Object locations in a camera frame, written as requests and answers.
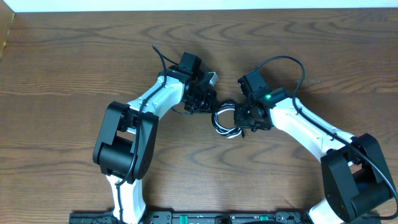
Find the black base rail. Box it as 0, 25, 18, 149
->
68, 211, 312, 224

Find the black usb cable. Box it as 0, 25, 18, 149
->
211, 98, 246, 138

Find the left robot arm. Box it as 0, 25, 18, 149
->
93, 52, 218, 223

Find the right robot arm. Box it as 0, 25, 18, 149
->
234, 70, 397, 223

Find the white usb cable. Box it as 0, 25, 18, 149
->
214, 104, 243, 139

